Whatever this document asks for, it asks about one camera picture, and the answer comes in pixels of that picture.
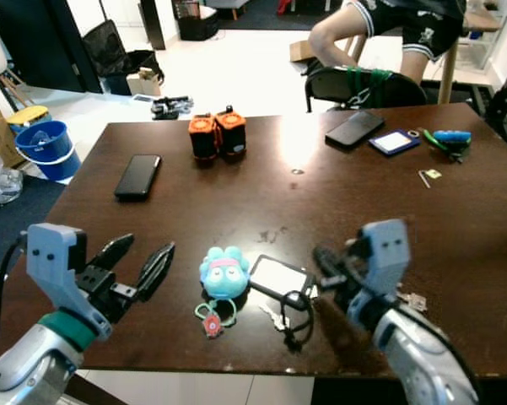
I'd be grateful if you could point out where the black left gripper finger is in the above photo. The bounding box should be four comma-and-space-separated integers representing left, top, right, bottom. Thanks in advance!
135, 242, 176, 303
91, 234, 134, 273

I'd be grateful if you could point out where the grey-blue right wrist camera mount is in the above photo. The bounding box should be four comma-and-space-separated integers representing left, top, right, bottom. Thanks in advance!
346, 219, 410, 330

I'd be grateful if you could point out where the orange and black battery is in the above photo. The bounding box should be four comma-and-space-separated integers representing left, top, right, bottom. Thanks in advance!
213, 106, 247, 159
187, 114, 218, 161

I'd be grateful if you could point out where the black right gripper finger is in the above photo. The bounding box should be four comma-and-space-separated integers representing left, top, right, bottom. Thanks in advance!
319, 268, 355, 296
312, 245, 351, 275

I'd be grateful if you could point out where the light wooden furniture leg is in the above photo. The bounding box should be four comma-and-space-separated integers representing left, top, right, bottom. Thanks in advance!
437, 30, 461, 104

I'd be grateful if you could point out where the black bag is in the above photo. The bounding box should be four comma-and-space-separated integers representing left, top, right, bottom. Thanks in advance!
82, 19, 163, 95

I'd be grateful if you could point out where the black smartphone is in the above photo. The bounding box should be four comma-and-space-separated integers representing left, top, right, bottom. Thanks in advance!
115, 154, 163, 202

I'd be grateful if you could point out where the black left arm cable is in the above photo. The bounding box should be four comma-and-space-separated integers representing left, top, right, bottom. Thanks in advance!
0, 235, 35, 372

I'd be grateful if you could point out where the silver key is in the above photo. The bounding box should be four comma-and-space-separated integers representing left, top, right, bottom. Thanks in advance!
260, 304, 290, 332

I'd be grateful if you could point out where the key bunch with brown charm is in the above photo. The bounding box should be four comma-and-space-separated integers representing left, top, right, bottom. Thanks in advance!
396, 289, 429, 313

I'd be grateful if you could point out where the white card holder black lanyard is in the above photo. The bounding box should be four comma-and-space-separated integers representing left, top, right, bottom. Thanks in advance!
247, 254, 321, 354

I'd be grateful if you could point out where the yellow sponge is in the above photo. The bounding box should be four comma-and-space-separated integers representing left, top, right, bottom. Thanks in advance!
7, 105, 50, 127

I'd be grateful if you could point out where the black flat wallet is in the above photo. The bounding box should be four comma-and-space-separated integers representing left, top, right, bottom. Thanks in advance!
325, 110, 386, 150

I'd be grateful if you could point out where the grey-blue left wrist camera mount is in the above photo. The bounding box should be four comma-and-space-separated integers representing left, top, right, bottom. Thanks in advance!
25, 223, 106, 338

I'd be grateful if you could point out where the grey-blue wrist camera mount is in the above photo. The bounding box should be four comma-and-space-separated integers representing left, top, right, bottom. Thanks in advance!
346, 219, 410, 330
25, 223, 106, 338

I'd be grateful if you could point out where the blue plush toy keychain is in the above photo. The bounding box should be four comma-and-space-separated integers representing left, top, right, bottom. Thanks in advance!
195, 246, 252, 340

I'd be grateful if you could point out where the blue card holder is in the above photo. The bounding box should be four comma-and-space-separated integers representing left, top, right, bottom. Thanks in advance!
368, 129, 423, 158

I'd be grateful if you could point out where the clear plastic bag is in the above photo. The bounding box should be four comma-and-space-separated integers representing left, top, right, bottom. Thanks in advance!
0, 150, 24, 208

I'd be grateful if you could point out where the dark blue rug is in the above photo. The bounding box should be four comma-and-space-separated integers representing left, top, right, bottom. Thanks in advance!
0, 181, 64, 284

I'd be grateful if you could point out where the black device on floor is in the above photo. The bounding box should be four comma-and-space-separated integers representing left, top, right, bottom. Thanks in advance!
150, 95, 195, 121

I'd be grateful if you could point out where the black metal stand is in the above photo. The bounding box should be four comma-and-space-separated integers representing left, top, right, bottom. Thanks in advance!
485, 25, 507, 140

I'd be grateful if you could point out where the small tan cardboard box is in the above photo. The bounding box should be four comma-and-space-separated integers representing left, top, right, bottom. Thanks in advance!
127, 69, 163, 96

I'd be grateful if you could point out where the seated person in black shorts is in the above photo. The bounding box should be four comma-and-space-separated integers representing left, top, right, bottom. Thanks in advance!
308, 0, 469, 84

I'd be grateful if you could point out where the green and blue tool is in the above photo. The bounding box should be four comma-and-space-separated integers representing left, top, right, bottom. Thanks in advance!
420, 128, 473, 164

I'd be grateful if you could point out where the blue plastic bucket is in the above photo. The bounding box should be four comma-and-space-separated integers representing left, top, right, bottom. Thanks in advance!
15, 120, 81, 181

